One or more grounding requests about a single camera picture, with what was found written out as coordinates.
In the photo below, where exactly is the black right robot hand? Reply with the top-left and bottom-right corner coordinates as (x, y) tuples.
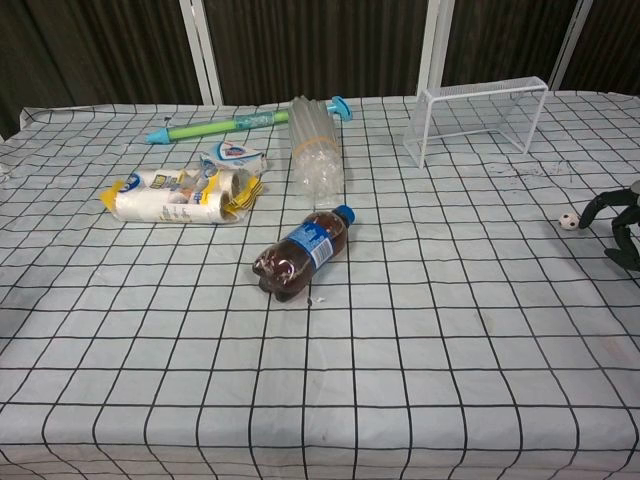
(578, 180), (640, 274)

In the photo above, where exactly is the stack of clear plastic cups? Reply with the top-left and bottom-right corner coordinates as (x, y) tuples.
(288, 95), (346, 211)

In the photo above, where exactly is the white checkered tablecloth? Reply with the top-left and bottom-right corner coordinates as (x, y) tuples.
(0, 89), (640, 480)

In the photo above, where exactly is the cola bottle with blue label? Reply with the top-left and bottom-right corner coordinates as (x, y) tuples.
(251, 203), (357, 304)

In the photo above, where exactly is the white and blue soap box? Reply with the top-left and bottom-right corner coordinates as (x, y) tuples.
(199, 140), (268, 177)

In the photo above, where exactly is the green and blue water pump toy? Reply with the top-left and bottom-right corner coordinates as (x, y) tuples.
(145, 95), (353, 147)

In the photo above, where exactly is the pack of white paper rolls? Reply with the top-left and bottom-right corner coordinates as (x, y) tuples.
(99, 168), (266, 226)

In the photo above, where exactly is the white wire basket rack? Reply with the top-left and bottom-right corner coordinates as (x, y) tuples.
(403, 75), (550, 168)

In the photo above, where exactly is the white screen frame post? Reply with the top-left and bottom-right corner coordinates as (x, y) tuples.
(548, 0), (594, 92)
(415, 0), (454, 97)
(178, 0), (224, 106)

